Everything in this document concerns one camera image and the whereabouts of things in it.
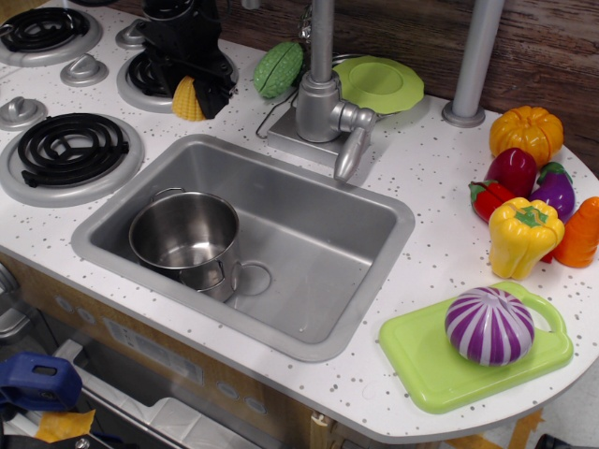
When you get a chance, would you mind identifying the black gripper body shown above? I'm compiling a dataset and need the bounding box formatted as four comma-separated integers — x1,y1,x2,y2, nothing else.
137,11,236,96

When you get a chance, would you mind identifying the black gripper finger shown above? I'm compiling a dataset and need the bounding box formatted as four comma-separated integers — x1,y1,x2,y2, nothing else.
193,79,234,120

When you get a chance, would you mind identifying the yellow toy corn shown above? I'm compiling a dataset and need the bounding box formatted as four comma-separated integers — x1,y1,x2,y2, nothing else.
172,76,206,122

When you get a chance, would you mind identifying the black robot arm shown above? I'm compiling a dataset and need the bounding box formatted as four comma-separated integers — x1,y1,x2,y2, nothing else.
137,1,236,119

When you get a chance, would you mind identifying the stainless steel pot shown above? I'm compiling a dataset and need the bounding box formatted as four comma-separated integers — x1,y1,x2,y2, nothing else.
128,187,241,302

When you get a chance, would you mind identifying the grey toy sink basin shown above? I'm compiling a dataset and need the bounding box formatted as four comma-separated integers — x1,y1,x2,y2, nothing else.
71,135,415,362

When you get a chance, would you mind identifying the grey stove knob back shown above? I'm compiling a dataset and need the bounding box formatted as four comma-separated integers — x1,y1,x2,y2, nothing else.
115,19,145,51

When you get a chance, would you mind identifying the grey stove knob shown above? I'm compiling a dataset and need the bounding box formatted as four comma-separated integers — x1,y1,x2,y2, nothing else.
60,53,109,87
115,19,145,51
0,96,48,131

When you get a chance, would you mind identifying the back right black burner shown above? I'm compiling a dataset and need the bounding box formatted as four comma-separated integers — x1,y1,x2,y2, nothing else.
117,51,239,113

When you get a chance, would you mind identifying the black burner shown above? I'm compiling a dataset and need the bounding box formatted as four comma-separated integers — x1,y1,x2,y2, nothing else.
1,113,144,208
117,51,239,113
1,7,103,67

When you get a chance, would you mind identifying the green toy bitter gourd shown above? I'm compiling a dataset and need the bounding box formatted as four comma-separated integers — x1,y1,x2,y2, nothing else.
254,41,303,98

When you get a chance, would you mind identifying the grey stove knob middle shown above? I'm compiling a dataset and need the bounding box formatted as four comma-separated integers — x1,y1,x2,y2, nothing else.
60,53,109,87

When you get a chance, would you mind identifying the grey toy faucet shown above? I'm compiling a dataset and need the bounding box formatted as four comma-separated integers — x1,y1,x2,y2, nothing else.
267,1,377,182

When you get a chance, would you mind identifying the back left black burner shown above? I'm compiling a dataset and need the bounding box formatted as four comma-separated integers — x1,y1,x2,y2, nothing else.
1,7,103,67

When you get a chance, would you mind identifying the green toy plate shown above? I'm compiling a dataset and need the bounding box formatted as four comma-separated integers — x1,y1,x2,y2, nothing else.
333,56,424,115

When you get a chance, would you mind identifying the front left black burner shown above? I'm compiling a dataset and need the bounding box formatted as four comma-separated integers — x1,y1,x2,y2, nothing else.
1,113,144,208

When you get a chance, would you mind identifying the grey stove knob front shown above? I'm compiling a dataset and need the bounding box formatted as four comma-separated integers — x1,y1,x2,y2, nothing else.
0,96,48,131

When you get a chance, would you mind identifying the grey vertical pole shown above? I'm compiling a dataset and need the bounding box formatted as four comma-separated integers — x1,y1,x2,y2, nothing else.
442,0,504,128

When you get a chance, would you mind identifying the red toy chili pepper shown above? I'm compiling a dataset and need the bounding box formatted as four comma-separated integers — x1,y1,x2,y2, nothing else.
469,180,516,223

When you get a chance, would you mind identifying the dark red toy pepper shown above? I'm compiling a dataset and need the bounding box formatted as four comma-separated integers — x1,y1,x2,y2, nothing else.
485,148,537,197

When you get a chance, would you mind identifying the toy oven door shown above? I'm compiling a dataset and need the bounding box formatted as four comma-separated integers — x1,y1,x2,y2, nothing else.
54,340,285,448

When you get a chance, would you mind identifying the orange toy pumpkin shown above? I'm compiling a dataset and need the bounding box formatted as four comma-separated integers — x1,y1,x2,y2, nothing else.
489,106,564,168

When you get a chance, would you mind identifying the blue clamp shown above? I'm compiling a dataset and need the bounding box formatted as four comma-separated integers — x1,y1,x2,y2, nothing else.
1,352,82,419

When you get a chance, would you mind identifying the yellow toy bell pepper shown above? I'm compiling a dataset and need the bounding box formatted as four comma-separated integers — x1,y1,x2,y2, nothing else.
489,197,565,280

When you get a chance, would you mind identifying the purple toy eggplant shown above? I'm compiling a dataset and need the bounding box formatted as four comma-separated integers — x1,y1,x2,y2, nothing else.
529,162,576,222

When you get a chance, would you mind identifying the purple striped toy onion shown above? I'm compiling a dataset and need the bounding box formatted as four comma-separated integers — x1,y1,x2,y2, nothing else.
445,286,535,367

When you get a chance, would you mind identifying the green toy cutting board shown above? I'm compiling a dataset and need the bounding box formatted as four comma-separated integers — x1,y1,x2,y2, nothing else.
379,282,574,413

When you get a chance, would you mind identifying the yellow tape piece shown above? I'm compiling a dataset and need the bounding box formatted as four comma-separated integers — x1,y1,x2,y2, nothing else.
35,410,95,443

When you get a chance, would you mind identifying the orange toy carrot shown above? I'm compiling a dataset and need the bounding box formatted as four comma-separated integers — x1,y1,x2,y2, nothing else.
553,196,598,268

